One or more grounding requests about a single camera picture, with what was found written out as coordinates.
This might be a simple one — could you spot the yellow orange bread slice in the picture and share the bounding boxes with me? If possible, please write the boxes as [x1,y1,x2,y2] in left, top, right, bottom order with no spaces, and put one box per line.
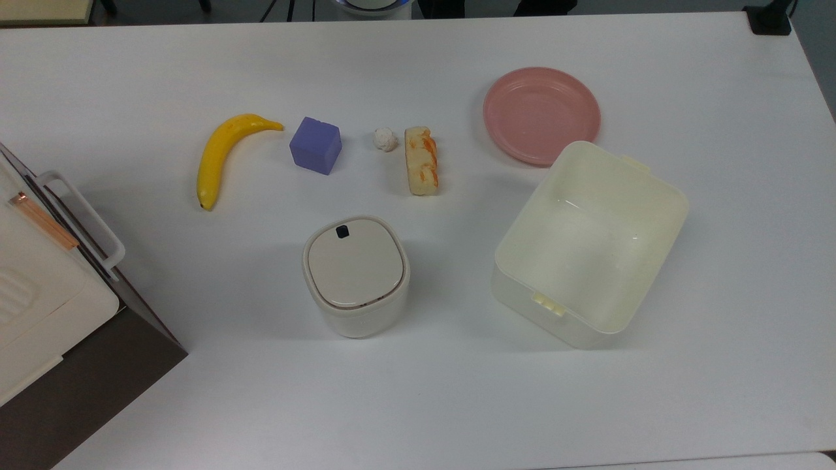
[404,126,440,196]

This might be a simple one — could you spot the small beige trash can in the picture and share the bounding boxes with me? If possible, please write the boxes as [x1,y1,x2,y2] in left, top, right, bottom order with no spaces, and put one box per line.
[302,215,411,339]

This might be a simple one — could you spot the purple cube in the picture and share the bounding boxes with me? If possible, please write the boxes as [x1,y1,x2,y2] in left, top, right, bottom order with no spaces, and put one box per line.
[289,116,343,176]

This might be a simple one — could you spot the pink plate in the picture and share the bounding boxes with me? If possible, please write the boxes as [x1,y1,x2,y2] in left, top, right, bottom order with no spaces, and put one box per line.
[483,67,602,167]

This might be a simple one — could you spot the cream plastic bin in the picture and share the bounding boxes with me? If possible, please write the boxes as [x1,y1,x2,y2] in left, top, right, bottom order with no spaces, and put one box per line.
[490,140,690,350]

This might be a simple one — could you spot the yellow banana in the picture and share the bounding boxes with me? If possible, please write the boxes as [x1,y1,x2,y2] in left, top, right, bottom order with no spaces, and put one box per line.
[197,114,285,212]

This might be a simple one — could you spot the black tripod legs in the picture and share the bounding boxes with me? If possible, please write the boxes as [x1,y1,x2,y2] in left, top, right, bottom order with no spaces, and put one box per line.
[260,0,317,22]

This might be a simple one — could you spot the dark brown wooden drawer box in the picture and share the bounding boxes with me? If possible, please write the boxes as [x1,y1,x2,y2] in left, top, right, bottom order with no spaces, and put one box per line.
[0,142,189,470]

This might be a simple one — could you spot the orange tape strip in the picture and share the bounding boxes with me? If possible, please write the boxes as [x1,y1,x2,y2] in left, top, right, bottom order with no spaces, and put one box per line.
[8,193,80,251]

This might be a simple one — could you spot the cream plastic crate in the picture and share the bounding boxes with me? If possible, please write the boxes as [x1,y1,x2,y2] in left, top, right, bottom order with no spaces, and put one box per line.
[0,157,121,407]

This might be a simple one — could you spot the black table clamp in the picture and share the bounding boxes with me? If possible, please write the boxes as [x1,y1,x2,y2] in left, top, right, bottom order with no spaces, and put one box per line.
[743,0,794,36]

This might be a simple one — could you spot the pale yellow side table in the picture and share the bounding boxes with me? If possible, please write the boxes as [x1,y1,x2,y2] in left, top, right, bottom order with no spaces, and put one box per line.
[0,0,97,27]

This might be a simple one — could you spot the white drawer handle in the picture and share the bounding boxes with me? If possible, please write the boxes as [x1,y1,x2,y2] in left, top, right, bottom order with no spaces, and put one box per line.
[36,171,126,281]

